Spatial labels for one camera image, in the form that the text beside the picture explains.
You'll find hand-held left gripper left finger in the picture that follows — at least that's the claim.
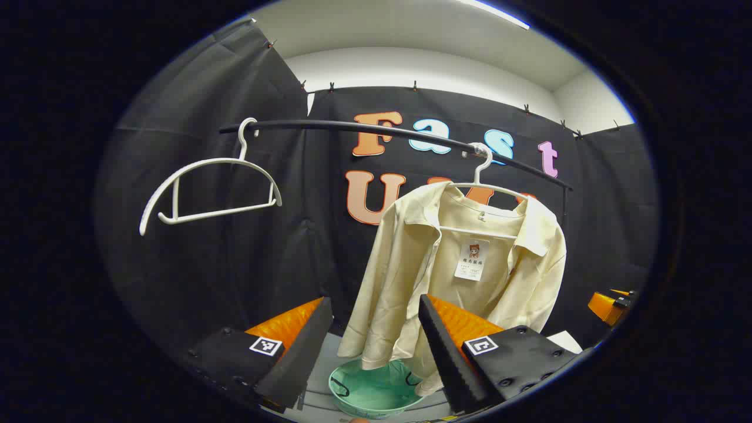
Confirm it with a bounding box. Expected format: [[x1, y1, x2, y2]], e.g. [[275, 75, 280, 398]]
[[187, 297, 334, 412]]

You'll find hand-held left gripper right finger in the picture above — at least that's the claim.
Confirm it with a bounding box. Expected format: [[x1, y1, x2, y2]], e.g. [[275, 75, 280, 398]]
[[418, 294, 582, 415]]

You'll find green laundry hamper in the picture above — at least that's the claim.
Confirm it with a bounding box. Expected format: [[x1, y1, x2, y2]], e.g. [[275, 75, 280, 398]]
[[328, 358, 427, 419]]

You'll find cream collared shirt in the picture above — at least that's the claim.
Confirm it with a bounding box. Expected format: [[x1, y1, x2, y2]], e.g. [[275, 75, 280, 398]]
[[338, 181, 568, 397]]

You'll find black clothes rack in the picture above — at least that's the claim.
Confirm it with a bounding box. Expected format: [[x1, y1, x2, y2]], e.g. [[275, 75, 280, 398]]
[[219, 119, 573, 227]]

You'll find white paper sheet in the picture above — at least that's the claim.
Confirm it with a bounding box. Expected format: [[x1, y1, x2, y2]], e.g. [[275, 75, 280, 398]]
[[546, 330, 583, 354]]

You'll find black backdrop cloth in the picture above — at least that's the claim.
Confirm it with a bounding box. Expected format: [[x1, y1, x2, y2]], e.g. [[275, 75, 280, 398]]
[[94, 18, 662, 353]]

